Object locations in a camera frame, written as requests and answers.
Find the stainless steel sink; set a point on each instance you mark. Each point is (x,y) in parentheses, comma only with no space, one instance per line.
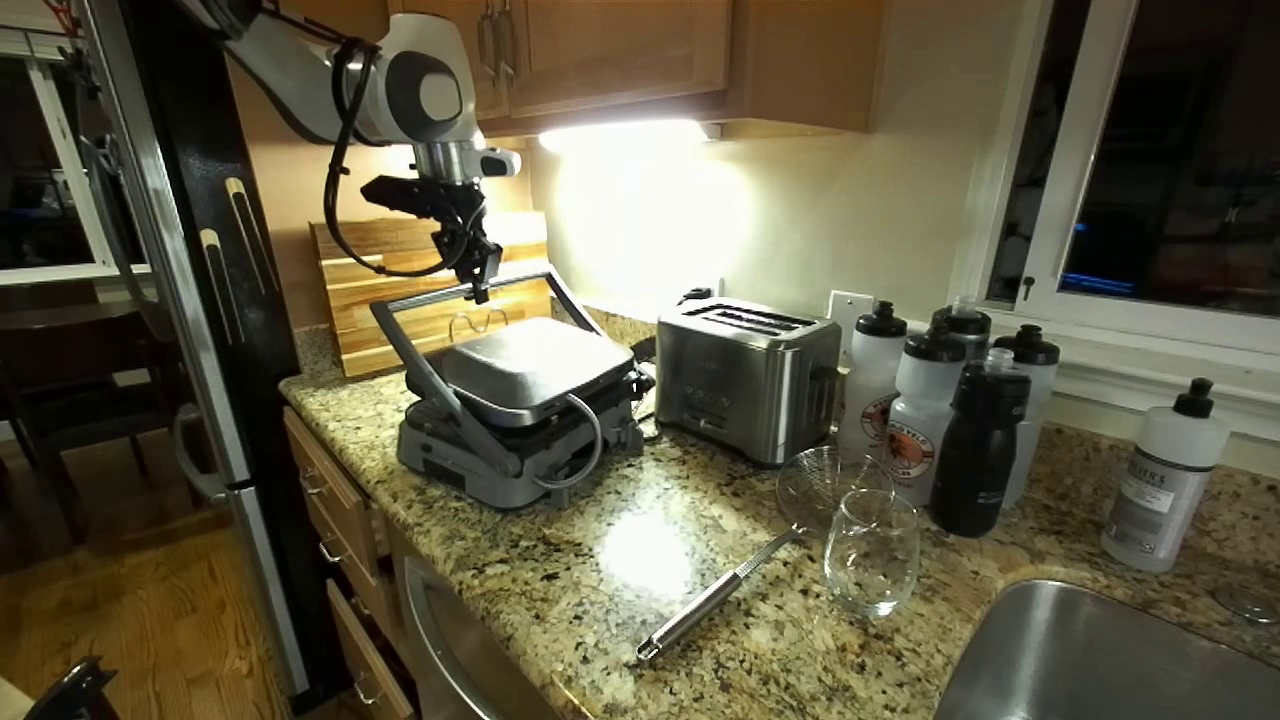
(1104,660)

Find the stainless steel toaster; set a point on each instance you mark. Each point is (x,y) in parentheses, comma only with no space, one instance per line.
(734,385)

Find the wooden upper cabinet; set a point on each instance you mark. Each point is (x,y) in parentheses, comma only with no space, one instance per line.
(627,53)

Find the silver sandwich maker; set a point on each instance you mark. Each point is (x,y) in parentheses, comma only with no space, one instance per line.
(534,361)

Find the white framed kitchen window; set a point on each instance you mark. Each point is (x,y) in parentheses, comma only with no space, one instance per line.
(1172,161)

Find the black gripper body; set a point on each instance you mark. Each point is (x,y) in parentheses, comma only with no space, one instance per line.
(466,221)

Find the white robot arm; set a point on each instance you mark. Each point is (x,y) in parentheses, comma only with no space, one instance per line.
(401,85)

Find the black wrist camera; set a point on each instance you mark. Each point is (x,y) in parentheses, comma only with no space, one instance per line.
(401,197)

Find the clear drinking glass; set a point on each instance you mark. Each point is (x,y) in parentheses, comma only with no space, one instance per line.
(873,563)

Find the wooden drawer cabinet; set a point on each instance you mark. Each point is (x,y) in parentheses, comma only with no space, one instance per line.
(334,494)

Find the white bottle grey label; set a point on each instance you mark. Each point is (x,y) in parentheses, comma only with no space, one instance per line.
(1160,494)

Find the white wall outlet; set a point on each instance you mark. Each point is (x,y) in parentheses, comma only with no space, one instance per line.
(841,314)

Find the plain wooden cutting board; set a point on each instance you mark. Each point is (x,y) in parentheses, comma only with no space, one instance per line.
(385,245)

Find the striped wooden cutting board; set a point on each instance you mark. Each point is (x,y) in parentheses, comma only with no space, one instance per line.
(364,334)

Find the white bottle red print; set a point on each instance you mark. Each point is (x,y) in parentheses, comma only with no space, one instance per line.
(920,427)

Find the white framed interior window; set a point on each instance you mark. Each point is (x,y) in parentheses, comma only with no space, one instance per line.
(52,161)

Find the under-cabinet light strip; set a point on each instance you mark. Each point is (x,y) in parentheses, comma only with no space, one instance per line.
(620,132)

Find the black sports bottle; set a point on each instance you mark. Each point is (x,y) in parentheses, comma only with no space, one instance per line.
(976,455)

